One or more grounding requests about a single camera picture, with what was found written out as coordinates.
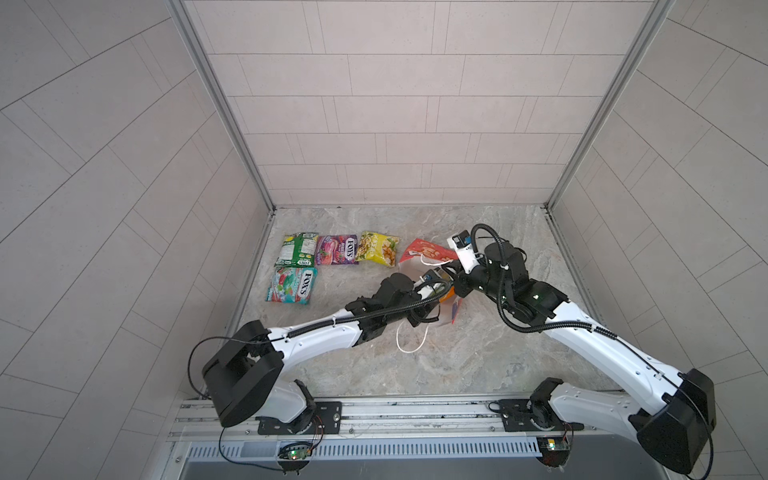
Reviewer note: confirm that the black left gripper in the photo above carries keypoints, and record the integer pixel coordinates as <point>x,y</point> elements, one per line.
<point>421,314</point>

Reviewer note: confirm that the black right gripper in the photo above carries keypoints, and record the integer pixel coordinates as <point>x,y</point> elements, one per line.
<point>460,282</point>

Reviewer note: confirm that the red paper gift bag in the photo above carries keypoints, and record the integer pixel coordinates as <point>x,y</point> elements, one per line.
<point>419,256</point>

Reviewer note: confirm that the yellow green snack packet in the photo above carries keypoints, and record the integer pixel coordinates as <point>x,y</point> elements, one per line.
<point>379,248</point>

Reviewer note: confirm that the purple snack packet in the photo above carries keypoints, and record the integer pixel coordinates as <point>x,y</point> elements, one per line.
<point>337,250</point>

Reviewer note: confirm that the teal snack packet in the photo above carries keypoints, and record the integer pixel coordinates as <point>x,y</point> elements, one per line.
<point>291,285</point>

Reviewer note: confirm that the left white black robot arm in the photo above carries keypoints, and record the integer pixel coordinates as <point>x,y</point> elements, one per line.
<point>244,378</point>

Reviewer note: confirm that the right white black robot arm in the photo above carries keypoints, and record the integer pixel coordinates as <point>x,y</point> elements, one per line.
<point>671,414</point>

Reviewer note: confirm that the orange snack packet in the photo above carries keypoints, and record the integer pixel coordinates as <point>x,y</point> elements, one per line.
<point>447,295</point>

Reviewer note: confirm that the right circuit board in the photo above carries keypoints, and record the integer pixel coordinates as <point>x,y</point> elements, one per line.
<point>554,451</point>

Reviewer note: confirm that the left green circuit board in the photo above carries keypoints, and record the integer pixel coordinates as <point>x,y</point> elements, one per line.
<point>297,451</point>

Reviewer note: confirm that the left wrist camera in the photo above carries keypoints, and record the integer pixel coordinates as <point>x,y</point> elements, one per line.
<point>434,278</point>

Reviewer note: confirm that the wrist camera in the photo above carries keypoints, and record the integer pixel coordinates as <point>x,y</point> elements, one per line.
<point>463,246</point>
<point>434,278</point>

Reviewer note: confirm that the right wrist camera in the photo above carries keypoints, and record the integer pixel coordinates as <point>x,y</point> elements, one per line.
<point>463,246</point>

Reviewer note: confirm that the aluminium corner post right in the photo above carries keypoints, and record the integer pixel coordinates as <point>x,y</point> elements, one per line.
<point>647,32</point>

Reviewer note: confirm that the aluminium corner post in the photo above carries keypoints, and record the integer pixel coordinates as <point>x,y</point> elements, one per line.
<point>647,32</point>
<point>183,21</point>

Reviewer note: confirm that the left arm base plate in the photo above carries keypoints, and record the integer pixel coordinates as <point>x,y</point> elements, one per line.
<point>323,416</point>

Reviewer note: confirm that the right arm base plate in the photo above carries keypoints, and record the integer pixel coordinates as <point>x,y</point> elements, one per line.
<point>518,415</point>

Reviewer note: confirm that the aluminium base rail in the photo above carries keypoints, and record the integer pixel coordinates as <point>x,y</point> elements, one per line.
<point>462,416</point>

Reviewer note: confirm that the aluminium corner post left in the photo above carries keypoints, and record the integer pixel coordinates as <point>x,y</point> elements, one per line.
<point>183,21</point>

